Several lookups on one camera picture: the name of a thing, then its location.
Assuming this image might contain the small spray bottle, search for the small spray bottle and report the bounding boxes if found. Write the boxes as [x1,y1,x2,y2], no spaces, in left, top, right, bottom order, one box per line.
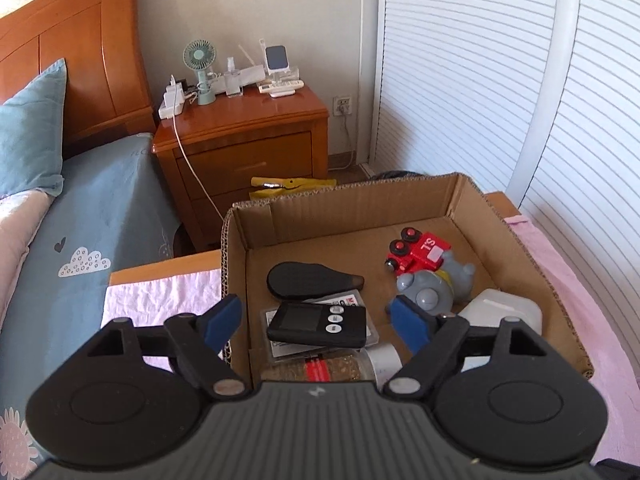
[224,56,243,98]

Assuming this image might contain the white charging cable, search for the white charging cable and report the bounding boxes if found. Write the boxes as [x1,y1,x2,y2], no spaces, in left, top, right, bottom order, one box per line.
[169,74,227,224]

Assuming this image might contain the yellow object on floor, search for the yellow object on floor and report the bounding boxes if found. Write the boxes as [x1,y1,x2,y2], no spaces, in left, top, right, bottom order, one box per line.
[250,177,336,200]

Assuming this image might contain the white louvered closet door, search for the white louvered closet door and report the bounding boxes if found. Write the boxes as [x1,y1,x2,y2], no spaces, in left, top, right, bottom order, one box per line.
[370,0,639,362]

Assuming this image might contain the pink cloth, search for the pink cloth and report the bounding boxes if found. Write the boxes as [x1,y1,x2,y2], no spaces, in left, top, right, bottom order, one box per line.
[101,214,640,465]

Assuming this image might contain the white smart display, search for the white smart display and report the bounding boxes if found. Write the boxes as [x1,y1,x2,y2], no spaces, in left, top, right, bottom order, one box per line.
[264,44,290,76]

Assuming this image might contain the white power strip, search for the white power strip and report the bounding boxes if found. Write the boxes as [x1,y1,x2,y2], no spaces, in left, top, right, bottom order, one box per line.
[158,76,186,120]

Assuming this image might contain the black digital timer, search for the black digital timer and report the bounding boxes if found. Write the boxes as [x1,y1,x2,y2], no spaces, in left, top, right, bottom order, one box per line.
[266,301,367,349]

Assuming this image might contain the white remote control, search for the white remote control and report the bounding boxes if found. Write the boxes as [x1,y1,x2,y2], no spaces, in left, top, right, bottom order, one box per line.
[257,79,305,99]

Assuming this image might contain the grey elephant toy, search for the grey elephant toy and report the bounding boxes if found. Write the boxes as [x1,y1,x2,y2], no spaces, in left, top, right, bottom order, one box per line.
[396,250,476,315]

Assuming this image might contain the white medical bottle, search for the white medical bottle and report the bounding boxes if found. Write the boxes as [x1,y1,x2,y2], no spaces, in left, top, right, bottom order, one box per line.
[456,287,544,373]

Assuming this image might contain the fish oil capsule bottle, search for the fish oil capsule bottle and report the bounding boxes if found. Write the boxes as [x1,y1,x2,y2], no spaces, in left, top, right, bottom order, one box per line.
[260,342,402,389]

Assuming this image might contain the wooden headboard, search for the wooden headboard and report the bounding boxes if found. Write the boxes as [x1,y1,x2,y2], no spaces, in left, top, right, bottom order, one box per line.
[1,0,155,156]

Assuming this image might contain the blue pillow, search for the blue pillow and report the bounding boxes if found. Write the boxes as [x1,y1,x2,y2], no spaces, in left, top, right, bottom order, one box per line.
[0,58,67,197]

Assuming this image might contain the wooden nightstand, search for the wooden nightstand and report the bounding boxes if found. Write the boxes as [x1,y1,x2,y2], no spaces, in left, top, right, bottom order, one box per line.
[153,88,329,252]

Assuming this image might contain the brown cardboard box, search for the brown cardboard box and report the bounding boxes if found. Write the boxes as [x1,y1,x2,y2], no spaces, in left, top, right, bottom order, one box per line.
[221,174,594,384]

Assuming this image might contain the red toy fire truck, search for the red toy fire truck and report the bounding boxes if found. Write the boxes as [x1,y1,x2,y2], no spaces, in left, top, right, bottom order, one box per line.
[384,226,451,276]

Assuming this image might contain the black oval case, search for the black oval case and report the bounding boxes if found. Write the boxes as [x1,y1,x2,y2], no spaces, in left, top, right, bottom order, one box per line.
[266,261,364,301]

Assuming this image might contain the green desk fan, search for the green desk fan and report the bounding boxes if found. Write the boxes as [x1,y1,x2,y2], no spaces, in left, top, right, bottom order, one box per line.
[182,39,217,105]

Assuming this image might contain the blue bed sheet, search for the blue bed sheet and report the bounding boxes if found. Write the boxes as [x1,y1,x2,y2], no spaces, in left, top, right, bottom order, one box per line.
[1,133,179,479]

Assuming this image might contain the wall power outlet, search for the wall power outlet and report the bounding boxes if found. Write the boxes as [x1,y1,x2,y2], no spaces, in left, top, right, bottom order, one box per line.
[333,96,352,117]

